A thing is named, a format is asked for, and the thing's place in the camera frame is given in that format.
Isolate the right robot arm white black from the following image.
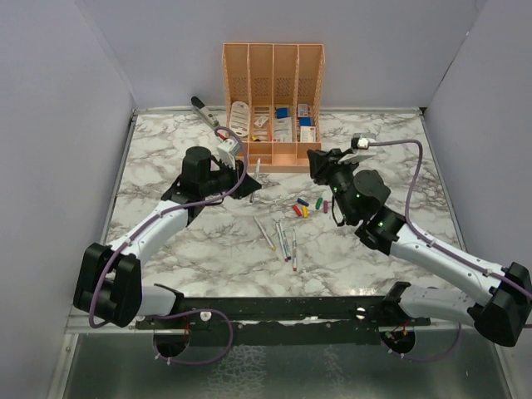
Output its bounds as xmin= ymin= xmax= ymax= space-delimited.
xmin=307 ymin=149 xmax=531 ymax=347

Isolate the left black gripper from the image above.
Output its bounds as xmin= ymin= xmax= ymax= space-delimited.
xmin=202 ymin=156 xmax=262 ymax=200

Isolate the white pen purple tip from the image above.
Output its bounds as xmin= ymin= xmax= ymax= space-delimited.
xmin=275 ymin=222 xmax=290 ymax=262

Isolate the white label packet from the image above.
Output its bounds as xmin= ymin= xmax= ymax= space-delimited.
xmin=273 ymin=117 xmax=293 ymax=142

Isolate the white pen blue tip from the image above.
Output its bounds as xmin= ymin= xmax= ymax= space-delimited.
xmin=278 ymin=221 xmax=291 ymax=257

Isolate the white pen yellow tip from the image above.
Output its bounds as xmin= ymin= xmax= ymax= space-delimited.
xmin=253 ymin=216 xmax=276 ymax=252

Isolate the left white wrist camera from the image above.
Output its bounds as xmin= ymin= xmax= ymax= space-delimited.
xmin=217 ymin=138 xmax=241 ymax=170

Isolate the black grey stapler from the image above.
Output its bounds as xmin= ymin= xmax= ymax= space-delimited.
xmin=190 ymin=96 xmax=220 ymax=129

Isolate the white red box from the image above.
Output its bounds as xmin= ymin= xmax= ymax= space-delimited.
xmin=300 ymin=126 xmax=317 ymax=143

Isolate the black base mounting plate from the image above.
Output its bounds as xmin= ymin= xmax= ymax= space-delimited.
xmin=135 ymin=295 xmax=430 ymax=347

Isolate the orange desk organizer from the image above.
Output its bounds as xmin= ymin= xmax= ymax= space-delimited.
xmin=222 ymin=42 xmax=325 ymax=172

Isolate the white oval card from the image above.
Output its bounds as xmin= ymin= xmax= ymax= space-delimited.
xmin=228 ymin=101 xmax=251 ymax=138

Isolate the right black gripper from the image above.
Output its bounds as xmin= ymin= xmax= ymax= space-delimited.
xmin=308 ymin=148 xmax=362 ymax=223

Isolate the white pen red tip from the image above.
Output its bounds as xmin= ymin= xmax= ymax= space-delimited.
xmin=292 ymin=229 xmax=298 ymax=272

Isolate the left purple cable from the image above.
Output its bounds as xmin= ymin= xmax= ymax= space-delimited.
xmin=89 ymin=126 xmax=250 ymax=367

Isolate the blue pen cap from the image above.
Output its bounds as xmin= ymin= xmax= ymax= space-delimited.
xmin=297 ymin=198 xmax=309 ymax=207

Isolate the red pen cap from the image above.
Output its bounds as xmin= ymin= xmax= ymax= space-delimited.
xmin=293 ymin=204 xmax=303 ymax=217

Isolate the small pink white box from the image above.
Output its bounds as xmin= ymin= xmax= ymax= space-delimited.
xmin=297 ymin=103 xmax=312 ymax=118

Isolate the blue box in organizer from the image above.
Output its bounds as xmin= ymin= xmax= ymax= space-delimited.
xmin=275 ymin=107 xmax=290 ymax=119

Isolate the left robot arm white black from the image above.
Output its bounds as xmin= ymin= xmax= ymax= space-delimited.
xmin=73 ymin=146 xmax=262 ymax=328

